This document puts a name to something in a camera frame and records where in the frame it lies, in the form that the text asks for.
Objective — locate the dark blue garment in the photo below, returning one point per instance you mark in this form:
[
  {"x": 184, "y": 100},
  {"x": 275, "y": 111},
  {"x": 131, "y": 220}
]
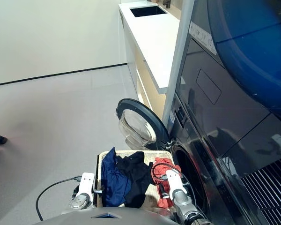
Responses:
[{"x": 113, "y": 182}]

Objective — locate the pale woven laundry basket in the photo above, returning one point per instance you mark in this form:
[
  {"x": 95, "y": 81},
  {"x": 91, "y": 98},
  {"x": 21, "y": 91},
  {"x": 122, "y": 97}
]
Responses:
[{"x": 152, "y": 189}]

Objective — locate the round glass washing machine door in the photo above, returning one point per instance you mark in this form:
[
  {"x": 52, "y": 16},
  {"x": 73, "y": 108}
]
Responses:
[{"x": 140, "y": 126}]

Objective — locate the orange-red garment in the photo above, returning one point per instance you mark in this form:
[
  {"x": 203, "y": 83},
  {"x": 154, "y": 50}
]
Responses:
[{"x": 162, "y": 164}]

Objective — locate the black garment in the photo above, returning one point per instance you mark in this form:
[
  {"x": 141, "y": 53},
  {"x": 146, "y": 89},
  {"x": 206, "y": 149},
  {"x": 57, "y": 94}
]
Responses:
[{"x": 138, "y": 178}]

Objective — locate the silver robot torso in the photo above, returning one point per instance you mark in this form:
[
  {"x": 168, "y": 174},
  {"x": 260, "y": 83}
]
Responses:
[{"x": 84, "y": 218}]

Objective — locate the dark stacked dryer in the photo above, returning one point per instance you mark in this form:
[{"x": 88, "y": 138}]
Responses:
[{"x": 224, "y": 117}]

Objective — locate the grey cabinet side panel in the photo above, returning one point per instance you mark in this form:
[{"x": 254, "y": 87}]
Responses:
[{"x": 178, "y": 58}]

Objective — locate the white countertop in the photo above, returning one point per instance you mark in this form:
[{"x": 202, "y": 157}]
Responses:
[{"x": 154, "y": 42}]

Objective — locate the black sink basin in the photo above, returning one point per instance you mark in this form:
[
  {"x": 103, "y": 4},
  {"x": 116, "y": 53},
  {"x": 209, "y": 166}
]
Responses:
[{"x": 147, "y": 11}]

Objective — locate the dark faucet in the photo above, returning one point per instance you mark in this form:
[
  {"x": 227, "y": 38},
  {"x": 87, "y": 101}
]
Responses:
[{"x": 166, "y": 3}]

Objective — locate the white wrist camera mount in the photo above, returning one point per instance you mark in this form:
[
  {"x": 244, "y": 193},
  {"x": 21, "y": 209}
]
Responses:
[
  {"x": 175, "y": 181},
  {"x": 85, "y": 184}
]

